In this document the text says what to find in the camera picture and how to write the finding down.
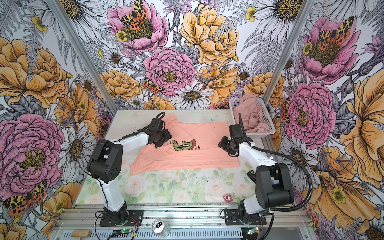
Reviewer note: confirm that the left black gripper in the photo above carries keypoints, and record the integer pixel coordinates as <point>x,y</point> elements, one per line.
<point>167,136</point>

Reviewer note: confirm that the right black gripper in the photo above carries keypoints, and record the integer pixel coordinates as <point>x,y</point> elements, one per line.
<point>222,144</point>

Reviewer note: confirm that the peach graphic t-shirt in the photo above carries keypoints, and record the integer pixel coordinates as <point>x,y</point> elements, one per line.
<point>192,146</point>

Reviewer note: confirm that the white plastic laundry basket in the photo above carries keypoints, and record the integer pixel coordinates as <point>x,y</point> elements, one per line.
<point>266,117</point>

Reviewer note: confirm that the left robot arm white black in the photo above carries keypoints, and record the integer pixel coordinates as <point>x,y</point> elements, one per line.
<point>105,166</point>

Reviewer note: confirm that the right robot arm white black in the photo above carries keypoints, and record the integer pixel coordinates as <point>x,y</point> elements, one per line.
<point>273,186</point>

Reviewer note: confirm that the dusty pink garment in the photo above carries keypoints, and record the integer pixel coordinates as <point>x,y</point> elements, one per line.
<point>252,113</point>

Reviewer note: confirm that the small red white card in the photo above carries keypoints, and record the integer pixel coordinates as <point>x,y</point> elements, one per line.
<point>227,198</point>

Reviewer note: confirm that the right green circuit board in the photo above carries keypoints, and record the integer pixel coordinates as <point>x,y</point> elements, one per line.
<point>254,230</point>

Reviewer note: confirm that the green circuit board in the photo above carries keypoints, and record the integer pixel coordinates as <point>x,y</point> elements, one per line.
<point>254,230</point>
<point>123,231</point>

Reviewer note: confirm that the silver drink can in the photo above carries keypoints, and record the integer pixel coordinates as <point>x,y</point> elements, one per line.
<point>161,228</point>

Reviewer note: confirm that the left green circuit board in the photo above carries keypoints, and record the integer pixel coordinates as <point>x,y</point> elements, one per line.
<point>123,231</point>

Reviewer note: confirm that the wooden block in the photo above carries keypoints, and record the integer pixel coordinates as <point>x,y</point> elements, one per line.
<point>81,234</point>

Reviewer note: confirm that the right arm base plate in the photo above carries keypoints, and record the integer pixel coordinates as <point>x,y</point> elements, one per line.
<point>236,217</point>

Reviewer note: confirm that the left aluminium corner post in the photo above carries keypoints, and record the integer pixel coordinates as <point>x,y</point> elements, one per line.
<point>64,21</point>

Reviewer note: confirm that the aluminium corner post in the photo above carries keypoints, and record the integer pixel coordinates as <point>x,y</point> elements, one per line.
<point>298,26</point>
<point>64,21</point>

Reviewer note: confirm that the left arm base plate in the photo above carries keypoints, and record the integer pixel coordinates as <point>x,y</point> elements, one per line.
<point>129,218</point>

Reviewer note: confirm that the white slotted cable duct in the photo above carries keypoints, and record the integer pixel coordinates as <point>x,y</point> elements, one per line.
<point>174,234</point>

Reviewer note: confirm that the right aluminium corner post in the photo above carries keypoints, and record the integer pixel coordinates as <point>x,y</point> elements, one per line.
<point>298,26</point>

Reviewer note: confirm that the aluminium frame rail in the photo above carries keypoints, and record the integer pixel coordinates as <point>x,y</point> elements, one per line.
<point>178,216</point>

